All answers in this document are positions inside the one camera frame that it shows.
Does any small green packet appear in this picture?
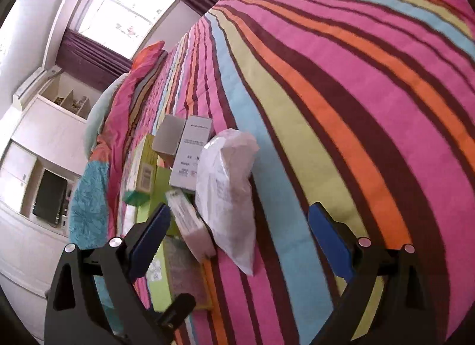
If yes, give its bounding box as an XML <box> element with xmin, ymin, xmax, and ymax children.
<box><xmin>122</xmin><ymin>190</ymin><xmax>151</xmax><ymax>207</ymax></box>

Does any striped colourful bedsheet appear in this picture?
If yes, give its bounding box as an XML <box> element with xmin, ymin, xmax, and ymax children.
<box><xmin>111</xmin><ymin>0</ymin><xmax>475</xmax><ymax>345</ymax></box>

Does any pale mint pillow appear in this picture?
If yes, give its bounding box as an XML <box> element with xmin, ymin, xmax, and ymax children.
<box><xmin>85</xmin><ymin>73</ymin><xmax>129</xmax><ymax>153</ymax></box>

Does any pink striped pillow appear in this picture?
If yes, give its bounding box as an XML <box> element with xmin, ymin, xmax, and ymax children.
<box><xmin>91</xmin><ymin>41</ymin><xmax>167</xmax><ymax>167</ymax></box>

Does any white plastic bag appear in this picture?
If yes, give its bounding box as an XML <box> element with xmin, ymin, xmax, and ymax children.
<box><xmin>195</xmin><ymin>128</ymin><xmax>260</xmax><ymax>276</ymax></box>

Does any lime green box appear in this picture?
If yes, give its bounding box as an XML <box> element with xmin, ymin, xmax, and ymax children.
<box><xmin>135</xmin><ymin>167</ymin><xmax>175</xmax><ymax>312</ymax></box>

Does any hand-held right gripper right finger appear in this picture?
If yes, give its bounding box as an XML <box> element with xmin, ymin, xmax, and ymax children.
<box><xmin>308</xmin><ymin>202</ymin><xmax>439</xmax><ymax>345</ymax></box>

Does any white printed carton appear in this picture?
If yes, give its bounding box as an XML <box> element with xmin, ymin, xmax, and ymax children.
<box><xmin>169</xmin><ymin>115</ymin><xmax>214</xmax><ymax>194</ymax></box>

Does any grey white carton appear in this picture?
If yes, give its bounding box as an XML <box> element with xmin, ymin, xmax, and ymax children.
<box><xmin>153</xmin><ymin>115</ymin><xmax>188</xmax><ymax>162</ymax></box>

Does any window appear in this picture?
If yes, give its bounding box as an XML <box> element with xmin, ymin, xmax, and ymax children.
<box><xmin>70</xmin><ymin>0</ymin><xmax>179</xmax><ymax>59</ymax></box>

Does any white wall cabinet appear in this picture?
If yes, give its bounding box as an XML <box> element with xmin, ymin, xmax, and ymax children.
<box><xmin>0</xmin><ymin>70</ymin><xmax>98</xmax><ymax>294</ymax></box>

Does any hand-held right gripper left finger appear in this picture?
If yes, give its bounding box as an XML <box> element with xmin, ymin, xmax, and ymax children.
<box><xmin>44</xmin><ymin>203</ymin><xmax>175</xmax><ymax>345</ymax></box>

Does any pink speckled box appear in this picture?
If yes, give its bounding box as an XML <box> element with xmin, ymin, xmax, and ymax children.
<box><xmin>163</xmin><ymin>237</ymin><xmax>213</xmax><ymax>310</ymax></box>

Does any yellow-green box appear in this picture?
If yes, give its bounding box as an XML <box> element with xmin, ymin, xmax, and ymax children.
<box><xmin>124</xmin><ymin>134</ymin><xmax>161</xmax><ymax>195</ymax></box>

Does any small pink box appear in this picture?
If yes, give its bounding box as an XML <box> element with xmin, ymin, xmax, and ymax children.
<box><xmin>165</xmin><ymin>188</ymin><xmax>217</xmax><ymax>264</ymax></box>

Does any white air conditioner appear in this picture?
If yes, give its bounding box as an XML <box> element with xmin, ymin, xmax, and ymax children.
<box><xmin>13</xmin><ymin>67</ymin><xmax>62</xmax><ymax>108</ymax></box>

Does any black television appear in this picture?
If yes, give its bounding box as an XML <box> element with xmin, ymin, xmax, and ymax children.
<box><xmin>33</xmin><ymin>168</ymin><xmax>69</xmax><ymax>227</ymax></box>

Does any teal patterned blanket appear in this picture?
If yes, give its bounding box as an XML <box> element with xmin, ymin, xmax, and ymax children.
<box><xmin>69</xmin><ymin>159</ymin><xmax>112</xmax><ymax>251</ymax></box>

